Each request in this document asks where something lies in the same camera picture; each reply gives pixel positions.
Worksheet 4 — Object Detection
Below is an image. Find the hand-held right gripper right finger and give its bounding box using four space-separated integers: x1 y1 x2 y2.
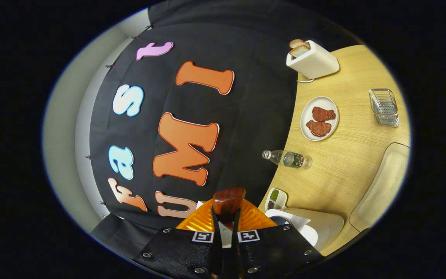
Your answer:
232 200 323 279

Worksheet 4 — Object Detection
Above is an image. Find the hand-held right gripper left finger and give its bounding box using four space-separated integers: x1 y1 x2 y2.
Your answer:
134 198 223 279

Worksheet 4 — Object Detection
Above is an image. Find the white rice cooker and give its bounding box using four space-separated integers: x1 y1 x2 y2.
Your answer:
265 208 345 257

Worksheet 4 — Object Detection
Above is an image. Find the brown wooden spoon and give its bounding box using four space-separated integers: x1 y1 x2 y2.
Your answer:
212 187 247 248

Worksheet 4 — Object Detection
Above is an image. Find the metal wire chopstick holder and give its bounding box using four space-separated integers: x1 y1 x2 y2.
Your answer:
369 88 400 127

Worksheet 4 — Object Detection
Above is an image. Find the white divided condiment dish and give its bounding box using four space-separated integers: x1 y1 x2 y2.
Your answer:
264 188 288 212

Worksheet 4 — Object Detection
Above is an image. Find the clear plastic water bottle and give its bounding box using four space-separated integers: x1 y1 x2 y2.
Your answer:
262 150 312 169

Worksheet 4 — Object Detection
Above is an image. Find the black backdrop cloth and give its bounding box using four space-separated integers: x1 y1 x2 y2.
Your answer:
89 0 363 259

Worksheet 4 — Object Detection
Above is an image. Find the red meat piece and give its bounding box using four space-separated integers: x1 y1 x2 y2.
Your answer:
306 120 332 138
312 107 336 122

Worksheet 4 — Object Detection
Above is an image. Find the white round plate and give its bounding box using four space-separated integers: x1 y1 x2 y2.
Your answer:
300 96 340 141

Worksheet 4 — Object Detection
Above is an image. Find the white toaster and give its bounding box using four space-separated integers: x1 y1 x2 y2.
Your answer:
286 40 340 80

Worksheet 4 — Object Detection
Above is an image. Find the row of black cloth clips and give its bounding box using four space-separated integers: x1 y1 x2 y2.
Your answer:
86 23 156 219

